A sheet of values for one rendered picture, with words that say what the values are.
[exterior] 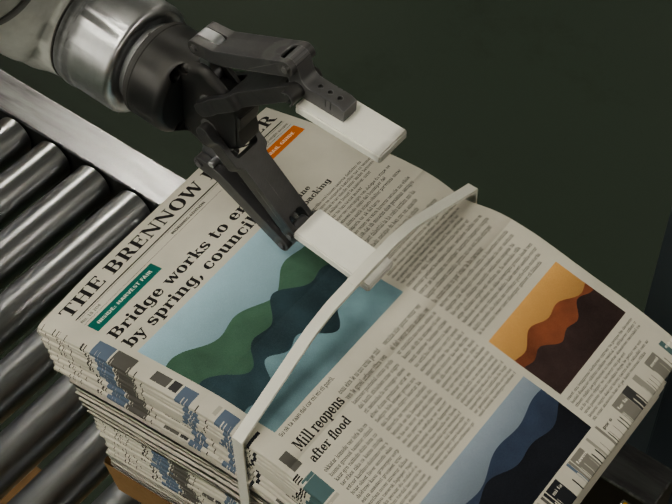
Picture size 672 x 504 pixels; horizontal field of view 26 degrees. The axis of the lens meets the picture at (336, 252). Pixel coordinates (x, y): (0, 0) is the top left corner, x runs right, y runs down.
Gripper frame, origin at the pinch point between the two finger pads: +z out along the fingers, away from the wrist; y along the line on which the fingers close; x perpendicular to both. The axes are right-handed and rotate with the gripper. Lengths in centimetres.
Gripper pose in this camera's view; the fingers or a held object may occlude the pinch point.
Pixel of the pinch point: (373, 203)
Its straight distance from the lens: 99.9
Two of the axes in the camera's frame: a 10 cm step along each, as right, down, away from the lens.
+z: 7.9, 5.1, -3.4
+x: -6.1, 6.3, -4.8
